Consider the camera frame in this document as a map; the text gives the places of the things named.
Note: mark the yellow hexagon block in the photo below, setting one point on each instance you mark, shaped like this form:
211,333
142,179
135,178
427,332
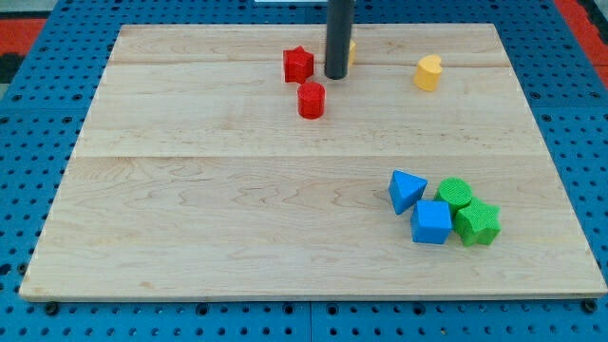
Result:
352,53

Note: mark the red cylinder block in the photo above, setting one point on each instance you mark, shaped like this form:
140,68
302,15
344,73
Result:
311,100

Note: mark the light wooden board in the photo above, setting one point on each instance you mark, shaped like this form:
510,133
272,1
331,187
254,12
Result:
195,179

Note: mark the blue triangle block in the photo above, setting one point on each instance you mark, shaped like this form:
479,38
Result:
404,190

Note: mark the red star block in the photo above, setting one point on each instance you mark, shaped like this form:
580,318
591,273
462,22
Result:
298,65

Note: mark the blue cube block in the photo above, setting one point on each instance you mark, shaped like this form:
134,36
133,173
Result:
430,222

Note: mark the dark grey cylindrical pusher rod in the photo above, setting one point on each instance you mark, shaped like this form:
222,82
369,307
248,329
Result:
338,38

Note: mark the green cylinder block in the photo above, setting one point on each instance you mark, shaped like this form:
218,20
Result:
456,192

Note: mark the yellow heart block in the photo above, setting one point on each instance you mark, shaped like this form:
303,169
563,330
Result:
428,73

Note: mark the green star block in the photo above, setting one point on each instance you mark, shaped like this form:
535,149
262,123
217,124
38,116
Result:
477,223

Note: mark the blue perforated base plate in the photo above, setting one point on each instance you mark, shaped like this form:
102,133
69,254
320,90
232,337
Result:
46,104

